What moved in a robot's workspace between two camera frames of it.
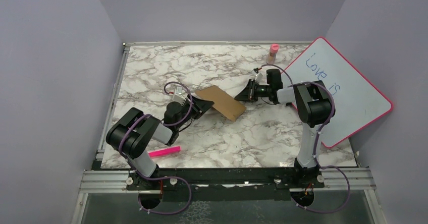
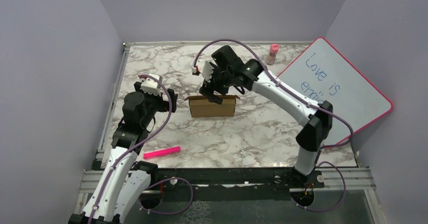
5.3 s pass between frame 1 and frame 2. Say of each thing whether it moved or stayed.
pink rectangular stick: stayed
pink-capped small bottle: stayed
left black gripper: moved
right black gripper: moved
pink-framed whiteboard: stayed
